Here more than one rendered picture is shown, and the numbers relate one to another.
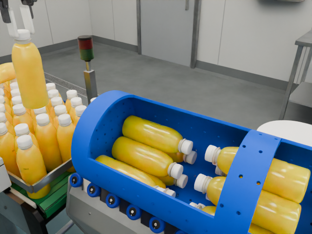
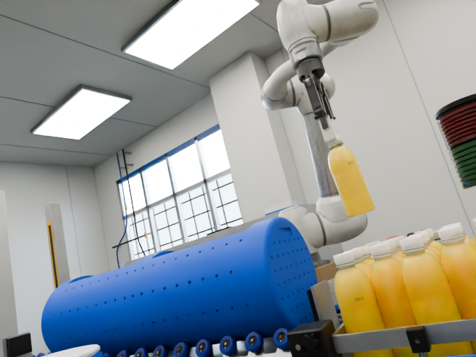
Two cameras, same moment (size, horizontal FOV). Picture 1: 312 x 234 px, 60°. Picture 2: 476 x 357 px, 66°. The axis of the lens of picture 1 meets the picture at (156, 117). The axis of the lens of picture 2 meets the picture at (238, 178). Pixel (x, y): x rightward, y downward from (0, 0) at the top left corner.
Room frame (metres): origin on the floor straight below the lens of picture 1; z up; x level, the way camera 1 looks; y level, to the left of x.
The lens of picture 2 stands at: (1.63, 0.01, 1.14)
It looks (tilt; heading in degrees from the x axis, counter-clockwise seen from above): 13 degrees up; 176
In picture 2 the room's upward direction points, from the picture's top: 14 degrees counter-clockwise
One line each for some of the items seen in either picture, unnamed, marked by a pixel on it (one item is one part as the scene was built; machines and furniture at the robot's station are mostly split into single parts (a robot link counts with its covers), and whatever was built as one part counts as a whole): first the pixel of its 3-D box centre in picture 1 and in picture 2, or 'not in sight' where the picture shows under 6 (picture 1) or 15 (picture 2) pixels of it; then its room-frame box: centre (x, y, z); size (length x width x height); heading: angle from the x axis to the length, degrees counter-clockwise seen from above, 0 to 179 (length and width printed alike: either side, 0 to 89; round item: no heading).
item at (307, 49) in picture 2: not in sight; (305, 57); (0.70, 0.34, 1.65); 0.09 x 0.09 x 0.06
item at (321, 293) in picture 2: not in sight; (324, 310); (0.71, 0.19, 0.99); 0.10 x 0.02 x 0.12; 147
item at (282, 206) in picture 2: not in sight; (280, 209); (-1.28, 0.48, 1.48); 0.24 x 0.12 x 0.08; 59
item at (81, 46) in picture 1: (85, 43); (471, 126); (1.22, 0.32, 1.23); 0.06 x 0.06 x 0.04
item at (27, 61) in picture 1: (29, 73); (348, 178); (0.71, 0.35, 1.29); 0.07 x 0.07 x 0.19
